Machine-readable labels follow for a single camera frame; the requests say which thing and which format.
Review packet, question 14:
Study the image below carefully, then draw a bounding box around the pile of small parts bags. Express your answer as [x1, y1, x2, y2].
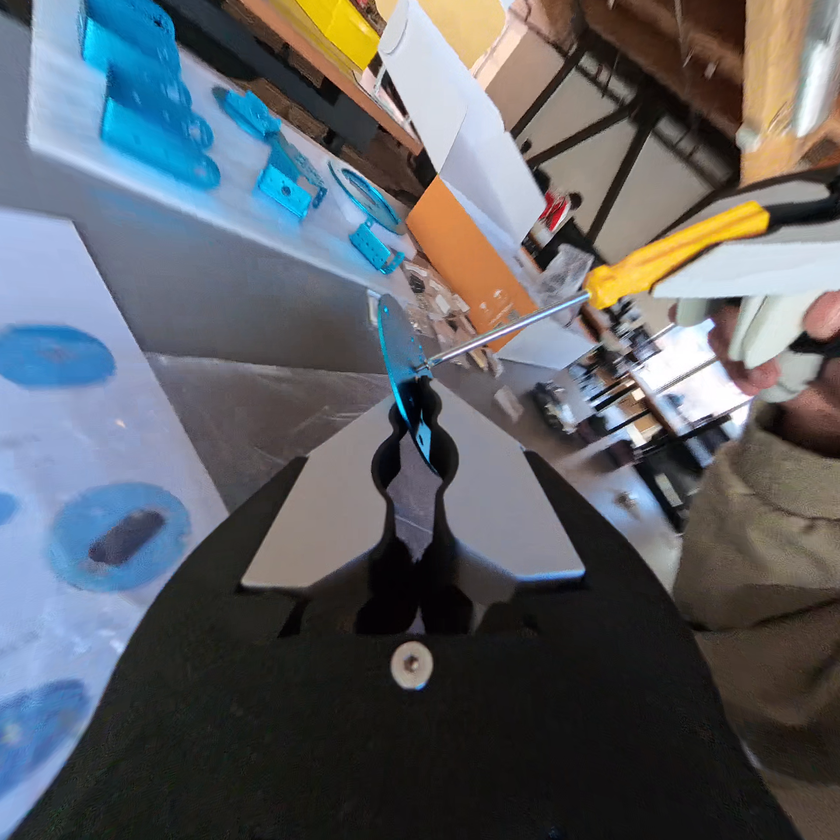
[399, 259, 526, 421]

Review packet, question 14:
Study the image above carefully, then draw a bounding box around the blue round metal disc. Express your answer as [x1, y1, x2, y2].
[0, 325, 117, 390]
[0, 679, 91, 798]
[377, 293, 442, 475]

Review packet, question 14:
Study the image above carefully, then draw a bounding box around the orange cardboard box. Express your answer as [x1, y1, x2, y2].
[377, 0, 549, 334]

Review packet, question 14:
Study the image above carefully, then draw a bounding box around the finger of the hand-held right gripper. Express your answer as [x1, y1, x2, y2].
[651, 210, 840, 299]
[682, 167, 840, 227]

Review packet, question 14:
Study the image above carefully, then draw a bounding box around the yellow box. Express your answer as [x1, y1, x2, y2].
[269, 0, 383, 72]

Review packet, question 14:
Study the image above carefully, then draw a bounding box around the orange handled screwdriver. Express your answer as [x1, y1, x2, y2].
[420, 200, 770, 371]

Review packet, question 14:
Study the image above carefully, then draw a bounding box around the person's right forearm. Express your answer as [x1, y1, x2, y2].
[672, 400, 840, 840]

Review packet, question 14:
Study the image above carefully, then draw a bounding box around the blue U-shaped metal bracket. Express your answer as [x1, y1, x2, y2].
[105, 72, 215, 148]
[98, 98, 222, 191]
[105, 59, 194, 112]
[82, 0, 182, 74]

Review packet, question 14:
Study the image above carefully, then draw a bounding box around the blue disc with oblong slot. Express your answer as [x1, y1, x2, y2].
[49, 482, 193, 593]

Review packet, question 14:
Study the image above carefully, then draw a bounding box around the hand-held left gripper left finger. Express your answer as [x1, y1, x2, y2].
[239, 394, 403, 634]

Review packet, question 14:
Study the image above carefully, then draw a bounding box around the person's right hand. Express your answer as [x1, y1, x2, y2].
[668, 289, 840, 457]

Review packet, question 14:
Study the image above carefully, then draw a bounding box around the silver ventilation duct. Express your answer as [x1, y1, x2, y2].
[735, 0, 840, 152]

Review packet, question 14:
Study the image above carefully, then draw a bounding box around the grey desk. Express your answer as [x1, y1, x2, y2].
[0, 13, 683, 592]

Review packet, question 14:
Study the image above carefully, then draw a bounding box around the blue servo mount bracket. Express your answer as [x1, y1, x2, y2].
[255, 133, 328, 219]

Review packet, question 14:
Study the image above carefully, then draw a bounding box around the dark grey desk mat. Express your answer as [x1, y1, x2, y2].
[146, 352, 395, 513]

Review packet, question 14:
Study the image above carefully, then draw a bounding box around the blue perforated metal plate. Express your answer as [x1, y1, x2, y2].
[348, 220, 406, 275]

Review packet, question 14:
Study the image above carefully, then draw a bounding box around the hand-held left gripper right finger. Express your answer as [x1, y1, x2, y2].
[420, 381, 587, 634]

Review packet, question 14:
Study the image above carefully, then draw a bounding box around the small blue angle bracket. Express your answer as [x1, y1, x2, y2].
[212, 87, 282, 140]

